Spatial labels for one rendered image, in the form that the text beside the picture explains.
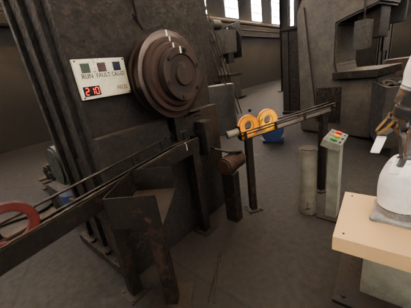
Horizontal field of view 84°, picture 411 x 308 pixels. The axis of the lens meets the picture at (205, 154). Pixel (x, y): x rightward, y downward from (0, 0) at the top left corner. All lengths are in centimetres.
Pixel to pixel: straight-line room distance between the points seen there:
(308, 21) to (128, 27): 288
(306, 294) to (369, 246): 47
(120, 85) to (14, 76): 605
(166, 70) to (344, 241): 109
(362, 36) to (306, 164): 197
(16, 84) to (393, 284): 731
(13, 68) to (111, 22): 602
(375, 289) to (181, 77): 138
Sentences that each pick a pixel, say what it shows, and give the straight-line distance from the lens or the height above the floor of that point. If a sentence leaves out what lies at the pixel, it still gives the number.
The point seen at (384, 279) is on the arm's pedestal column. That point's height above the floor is 14.
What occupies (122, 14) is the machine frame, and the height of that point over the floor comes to 145.
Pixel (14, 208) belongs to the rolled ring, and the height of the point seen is 74.
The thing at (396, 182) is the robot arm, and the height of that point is 61.
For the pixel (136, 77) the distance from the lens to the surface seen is 126.
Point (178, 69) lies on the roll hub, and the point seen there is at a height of 114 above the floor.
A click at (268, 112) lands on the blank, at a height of 77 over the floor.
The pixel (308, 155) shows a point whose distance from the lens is 170.
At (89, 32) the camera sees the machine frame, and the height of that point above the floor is 136.
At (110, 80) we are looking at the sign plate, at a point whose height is 113.
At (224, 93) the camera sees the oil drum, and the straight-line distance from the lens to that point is 406.
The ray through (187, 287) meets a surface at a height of 1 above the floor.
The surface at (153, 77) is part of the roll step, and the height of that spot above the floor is 112.
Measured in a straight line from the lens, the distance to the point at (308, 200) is 186.
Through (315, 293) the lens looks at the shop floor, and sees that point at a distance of 144.
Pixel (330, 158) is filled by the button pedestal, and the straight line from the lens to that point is 172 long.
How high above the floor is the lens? 110
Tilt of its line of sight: 19 degrees down
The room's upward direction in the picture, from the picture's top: 8 degrees counter-clockwise
